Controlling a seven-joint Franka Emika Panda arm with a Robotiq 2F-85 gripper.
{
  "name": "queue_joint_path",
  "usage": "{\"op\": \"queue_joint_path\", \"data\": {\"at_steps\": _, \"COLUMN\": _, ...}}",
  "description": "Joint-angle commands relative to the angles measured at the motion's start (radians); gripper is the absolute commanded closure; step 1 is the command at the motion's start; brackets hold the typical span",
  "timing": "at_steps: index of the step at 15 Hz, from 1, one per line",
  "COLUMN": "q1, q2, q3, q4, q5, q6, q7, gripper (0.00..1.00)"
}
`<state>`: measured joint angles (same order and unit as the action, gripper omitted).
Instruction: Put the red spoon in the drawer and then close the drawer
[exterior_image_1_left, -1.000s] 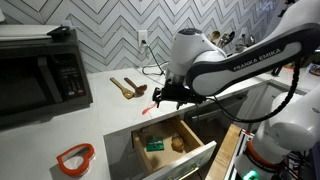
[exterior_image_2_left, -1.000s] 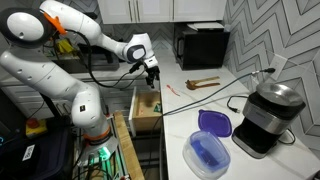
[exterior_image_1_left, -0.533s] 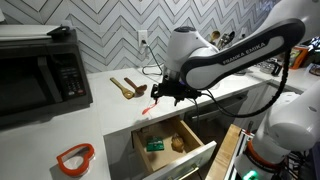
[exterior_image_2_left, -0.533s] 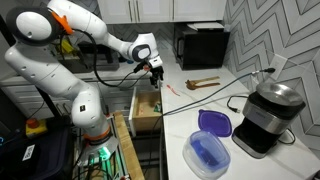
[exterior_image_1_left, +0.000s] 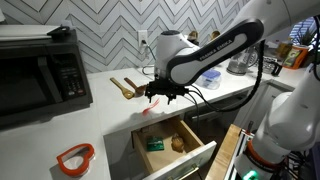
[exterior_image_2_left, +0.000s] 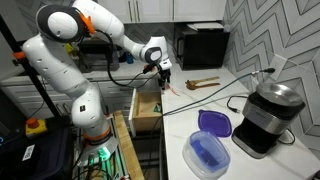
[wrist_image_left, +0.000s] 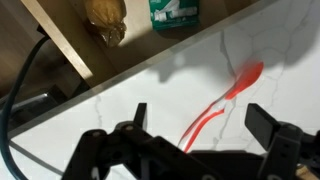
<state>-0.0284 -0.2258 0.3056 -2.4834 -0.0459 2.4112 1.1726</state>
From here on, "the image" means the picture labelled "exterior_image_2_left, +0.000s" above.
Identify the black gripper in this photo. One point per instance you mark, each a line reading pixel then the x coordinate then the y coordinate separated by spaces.
pixel 164 71

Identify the red spoon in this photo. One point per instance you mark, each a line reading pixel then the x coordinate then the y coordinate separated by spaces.
pixel 173 90

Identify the wooden drawer with white front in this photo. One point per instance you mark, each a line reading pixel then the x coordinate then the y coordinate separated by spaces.
pixel 145 113

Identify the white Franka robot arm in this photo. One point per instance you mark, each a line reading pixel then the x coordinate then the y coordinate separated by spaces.
pixel 63 70

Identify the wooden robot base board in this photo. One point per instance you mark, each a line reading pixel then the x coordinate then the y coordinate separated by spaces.
pixel 128 150

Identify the dark wooden spoon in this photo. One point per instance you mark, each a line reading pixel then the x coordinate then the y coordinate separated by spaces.
pixel 203 86

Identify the light wooden spoon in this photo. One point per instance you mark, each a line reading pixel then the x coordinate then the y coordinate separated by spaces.
pixel 206 79

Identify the green packet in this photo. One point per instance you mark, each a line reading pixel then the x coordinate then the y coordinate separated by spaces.
pixel 158 108

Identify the black microwave oven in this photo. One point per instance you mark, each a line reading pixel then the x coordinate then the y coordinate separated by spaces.
pixel 203 48

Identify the purple plastic lid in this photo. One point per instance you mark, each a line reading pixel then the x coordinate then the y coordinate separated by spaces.
pixel 215 123

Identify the white tray on microwave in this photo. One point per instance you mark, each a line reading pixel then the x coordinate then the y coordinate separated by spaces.
pixel 205 26

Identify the clear plastic food container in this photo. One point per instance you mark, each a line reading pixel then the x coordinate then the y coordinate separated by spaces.
pixel 206 156

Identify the red emergency stop button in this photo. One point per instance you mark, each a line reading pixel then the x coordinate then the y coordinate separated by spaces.
pixel 35 128

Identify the black equipment case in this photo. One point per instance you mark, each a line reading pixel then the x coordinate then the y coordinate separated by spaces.
pixel 43 156

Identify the white base cabinets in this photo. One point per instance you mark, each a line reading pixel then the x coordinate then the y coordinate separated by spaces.
pixel 20 93

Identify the black pole with orange clamp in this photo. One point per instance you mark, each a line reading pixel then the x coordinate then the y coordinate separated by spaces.
pixel 20 63

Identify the white wall cabinets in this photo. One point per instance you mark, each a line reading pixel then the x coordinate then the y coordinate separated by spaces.
pixel 186 10

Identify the white wall outlet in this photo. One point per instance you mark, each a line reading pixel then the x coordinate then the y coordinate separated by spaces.
pixel 277 65

